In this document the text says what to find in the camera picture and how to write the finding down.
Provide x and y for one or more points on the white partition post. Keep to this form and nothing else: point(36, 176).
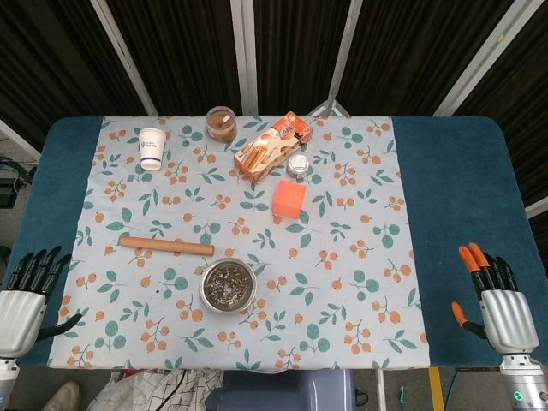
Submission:
point(342, 55)
point(479, 60)
point(245, 55)
point(537, 210)
point(19, 137)
point(124, 55)

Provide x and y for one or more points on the small round clear tin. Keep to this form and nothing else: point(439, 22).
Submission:
point(297, 166)

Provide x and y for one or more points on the clear plastic snack jar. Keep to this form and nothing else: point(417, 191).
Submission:
point(221, 125)

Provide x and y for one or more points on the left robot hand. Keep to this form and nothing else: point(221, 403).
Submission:
point(21, 317)

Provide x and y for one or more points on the white table leg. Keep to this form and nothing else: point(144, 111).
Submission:
point(380, 391)

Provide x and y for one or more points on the orange cube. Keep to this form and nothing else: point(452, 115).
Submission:
point(289, 199)

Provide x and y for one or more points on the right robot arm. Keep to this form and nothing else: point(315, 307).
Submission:
point(522, 381)

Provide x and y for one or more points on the orange biscuit box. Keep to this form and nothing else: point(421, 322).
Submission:
point(269, 147)

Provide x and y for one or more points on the steel bowl with granules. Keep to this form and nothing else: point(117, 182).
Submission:
point(229, 286)

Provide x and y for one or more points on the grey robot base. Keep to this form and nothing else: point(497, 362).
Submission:
point(278, 391)

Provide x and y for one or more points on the blue table cover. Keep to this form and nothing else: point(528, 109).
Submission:
point(454, 180)

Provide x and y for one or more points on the wooden stick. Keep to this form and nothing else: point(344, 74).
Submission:
point(167, 246)

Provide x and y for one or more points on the black power box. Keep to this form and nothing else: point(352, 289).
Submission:
point(7, 192)

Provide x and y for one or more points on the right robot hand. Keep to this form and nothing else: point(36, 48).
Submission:
point(507, 319)

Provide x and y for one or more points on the floral fruit print tablecloth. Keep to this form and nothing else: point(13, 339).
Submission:
point(342, 257)

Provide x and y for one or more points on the beige shoe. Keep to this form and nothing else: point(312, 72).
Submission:
point(62, 396)

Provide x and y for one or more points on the white checkered cloth bag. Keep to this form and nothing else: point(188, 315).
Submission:
point(141, 391)

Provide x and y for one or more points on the white paper cup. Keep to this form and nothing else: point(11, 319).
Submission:
point(152, 147)

